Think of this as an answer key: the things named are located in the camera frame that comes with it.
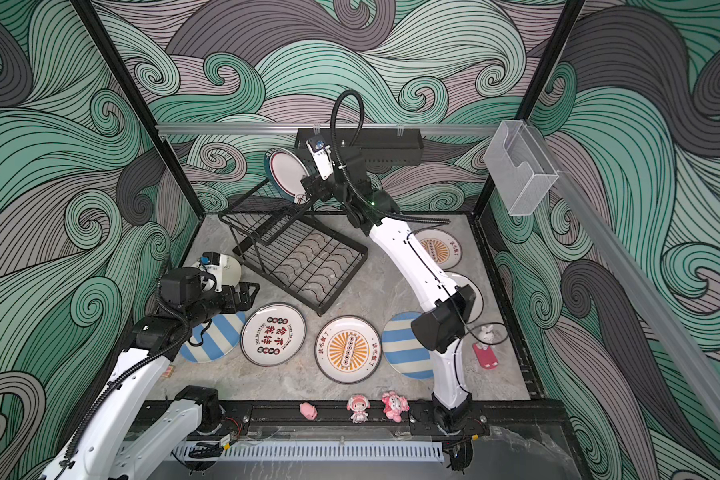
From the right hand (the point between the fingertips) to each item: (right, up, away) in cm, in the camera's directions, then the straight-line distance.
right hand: (327, 169), depth 73 cm
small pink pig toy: (-5, -60, 0) cm, 61 cm away
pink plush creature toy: (+16, -59, -1) cm, 61 cm away
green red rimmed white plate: (-14, +3, +14) cm, 20 cm away
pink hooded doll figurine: (+8, -59, 0) cm, 59 cm away
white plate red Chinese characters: (-18, -47, +14) cm, 52 cm away
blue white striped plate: (+21, -50, +12) cm, 56 cm away
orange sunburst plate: (+5, -50, +12) cm, 52 cm away
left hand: (-22, -29, +2) cm, 36 cm away
